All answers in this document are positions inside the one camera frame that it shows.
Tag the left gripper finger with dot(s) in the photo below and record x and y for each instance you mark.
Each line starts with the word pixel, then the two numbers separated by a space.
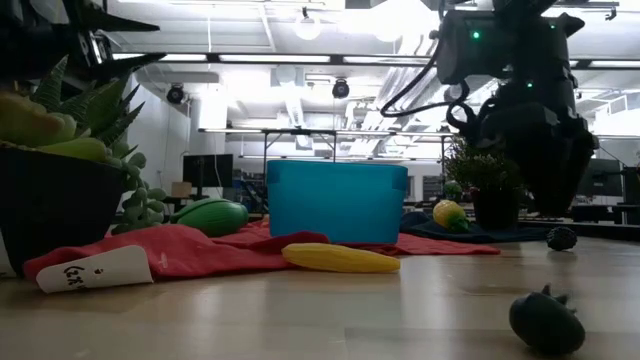
pixel 130 65
pixel 115 21

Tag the dark toy blackberry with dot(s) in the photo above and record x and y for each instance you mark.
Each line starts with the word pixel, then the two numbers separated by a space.
pixel 561 239

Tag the dark eggplant toy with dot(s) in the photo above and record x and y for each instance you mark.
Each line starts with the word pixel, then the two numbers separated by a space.
pixel 545 322

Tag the green toy cucumber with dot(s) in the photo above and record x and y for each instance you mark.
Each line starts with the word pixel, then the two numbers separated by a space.
pixel 215 217

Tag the yellow toy corn cob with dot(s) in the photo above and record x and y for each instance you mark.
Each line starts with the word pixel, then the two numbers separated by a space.
pixel 340 258

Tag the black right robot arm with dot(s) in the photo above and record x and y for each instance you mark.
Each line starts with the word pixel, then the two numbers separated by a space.
pixel 500 45

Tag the blue plastic tupperware container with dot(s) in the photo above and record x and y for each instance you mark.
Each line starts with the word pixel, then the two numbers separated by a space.
pixel 335 200

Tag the black ceiling spotlight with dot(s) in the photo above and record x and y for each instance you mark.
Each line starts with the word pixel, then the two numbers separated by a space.
pixel 175 94
pixel 340 89

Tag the black computer monitor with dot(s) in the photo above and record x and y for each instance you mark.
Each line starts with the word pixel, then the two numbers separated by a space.
pixel 207 170
pixel 632 185
pixel 602 177

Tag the leafy green potted plant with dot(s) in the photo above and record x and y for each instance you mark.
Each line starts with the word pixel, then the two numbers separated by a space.
pixel 495 212

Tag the brown cardboard box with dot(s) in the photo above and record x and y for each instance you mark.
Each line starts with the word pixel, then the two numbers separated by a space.
pixel 181 190

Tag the navy blue cloth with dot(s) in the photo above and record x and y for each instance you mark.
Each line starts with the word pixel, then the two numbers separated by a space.
pixel 430 231

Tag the long ceiling light bar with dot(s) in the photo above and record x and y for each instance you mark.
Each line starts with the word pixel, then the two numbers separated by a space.
pixel 275 58

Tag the succulent plant in black pot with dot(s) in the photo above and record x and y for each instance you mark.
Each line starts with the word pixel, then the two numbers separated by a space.
pixel 50 200

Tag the round white ceiling lamp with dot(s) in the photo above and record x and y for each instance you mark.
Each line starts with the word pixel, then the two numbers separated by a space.
pixel 307 26

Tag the red cloth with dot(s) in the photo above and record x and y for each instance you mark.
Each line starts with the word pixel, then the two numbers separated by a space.
pixel 200 250

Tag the white paper label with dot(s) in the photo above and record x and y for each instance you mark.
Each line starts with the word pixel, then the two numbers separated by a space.
pixel 110 270

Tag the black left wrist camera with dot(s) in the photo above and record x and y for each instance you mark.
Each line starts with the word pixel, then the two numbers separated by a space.
pixel 96 49

